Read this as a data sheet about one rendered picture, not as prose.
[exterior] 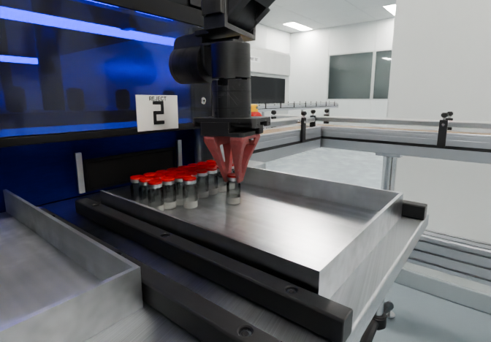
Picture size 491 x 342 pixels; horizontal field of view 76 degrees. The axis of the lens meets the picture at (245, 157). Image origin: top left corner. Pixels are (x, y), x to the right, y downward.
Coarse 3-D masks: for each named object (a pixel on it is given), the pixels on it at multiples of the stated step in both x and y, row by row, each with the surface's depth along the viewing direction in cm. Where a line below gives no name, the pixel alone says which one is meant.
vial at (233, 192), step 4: (228, 180) 49; (232, 180) 48; (236, 180) 48; (228, 184) 48; (232, 184) 48; (236, 184) 48; (228, 188) 48; (232, 188) 48; (236, 188) 48; (228, 192) 48; (232, 192) 48; (236, 192) 48; (228, 196) 48; (232, 196) 48; (236, 196) 48; (228, 200) 48; (232, 200) 48; (236, 200) 48; (232, 204) 48; (236, 204) 48
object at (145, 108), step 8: (136, 96) 51; (144, 96) 52; (152, 96) 53; (160, 96) 54; (168, 96) 56; (176, 96) 57; (136, 104) 51; (144, 104) 52; (152, 104) 53; (160, 104) 55; (168, 104) 56; (176, 104) 57; (144, 112) 52; (152, 112) 53; (168, 112) 56; (176, 112) 57; (144, 120) 52; (152, 120) 54; (160, 120) 55; (168, 120) 56; (176, 120) 58; (144, 128) 53; (152, 128) 54; (160, 128) 55; (168, 128) 56; (176, 128) 58
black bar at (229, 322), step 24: (96, 240) 32; (144, 264) 28; (144, 288) 25; (168, 288) 24; (168, 312) 23; (192, 312) 21; (216, 312) 21; (216, 336) 20; (240, 336) 19; (264, 336) 19
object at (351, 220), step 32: (224, 192) 55; (256, 192) 55; (288, 192) 55; (320, 192) 51; (352, 192) 48; (384, 192) 45; (160, 224) 36; (192, 224) 32; (224, 224) 41; (256, 224) 41; (288, 224) 41; (320, 224) 41; (352, 224) 41; (384, 224) 37; (256, 256) 27; (288, 256) 32; (320, 256) 32; (352, 256) 29; (320, 288) 24
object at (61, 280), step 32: (0, 224) 41; (32, 224) 39; (64, 224) 32; (0, 256) 32; (32, 256) 32; (64, 256) 32; (96, 256) 28; (0, 288) 27; (32, 288) 27; (64, 288) 27; (96, 288) 22; (128, 288) 24; (0, 320) 23; (32, 320) 19; (64, 320) 20; (96, 320) 22
